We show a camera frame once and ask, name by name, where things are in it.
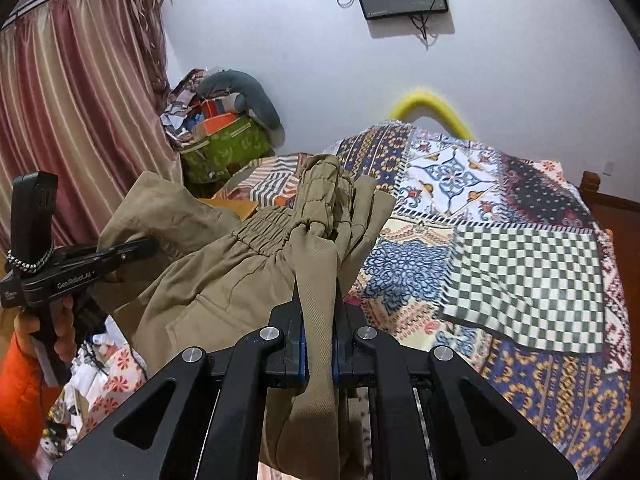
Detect green patterned bag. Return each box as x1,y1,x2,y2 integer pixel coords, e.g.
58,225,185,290
179,117,275,185

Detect red white striped blanket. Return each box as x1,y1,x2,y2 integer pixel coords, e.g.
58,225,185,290
212,154,311,208

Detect person's left forearm orange sleeve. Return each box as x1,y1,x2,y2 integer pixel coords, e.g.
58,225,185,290
0,332,58,456

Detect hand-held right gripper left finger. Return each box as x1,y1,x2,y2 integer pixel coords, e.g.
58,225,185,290
47,285,308,480

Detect khaki pants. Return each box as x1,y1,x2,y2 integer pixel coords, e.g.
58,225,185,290
92,154,396,480

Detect person's left hand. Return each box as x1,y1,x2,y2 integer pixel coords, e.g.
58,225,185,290
12,302,77,361

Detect orange box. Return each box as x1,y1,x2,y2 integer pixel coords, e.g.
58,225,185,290
192,110,241,136

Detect wooden bedpost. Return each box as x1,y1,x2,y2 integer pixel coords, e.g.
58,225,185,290
581,171,601,206

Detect patchwork printed blanket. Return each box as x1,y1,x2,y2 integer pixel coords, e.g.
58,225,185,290
280,120,635,480

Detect yellow foam tube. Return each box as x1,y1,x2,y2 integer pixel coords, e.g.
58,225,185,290
387,87,476,141

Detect black hanging cable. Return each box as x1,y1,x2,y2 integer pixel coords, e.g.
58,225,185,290
407,10,438,48

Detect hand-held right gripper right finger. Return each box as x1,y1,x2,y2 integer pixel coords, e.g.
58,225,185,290
331,290,576,480

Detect floral fringed quilt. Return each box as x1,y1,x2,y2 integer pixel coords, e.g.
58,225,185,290
65,345,151,441

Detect pink striped curtain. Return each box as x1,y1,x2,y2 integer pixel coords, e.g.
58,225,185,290
0,0,183,261

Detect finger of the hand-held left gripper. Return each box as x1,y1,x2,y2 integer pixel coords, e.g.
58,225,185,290
59,238,159,268

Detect pile of paper clutter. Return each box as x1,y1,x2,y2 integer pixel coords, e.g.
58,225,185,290
160,67,211,143

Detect metal bead chain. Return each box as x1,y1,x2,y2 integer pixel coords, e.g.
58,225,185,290
6,244,54,274

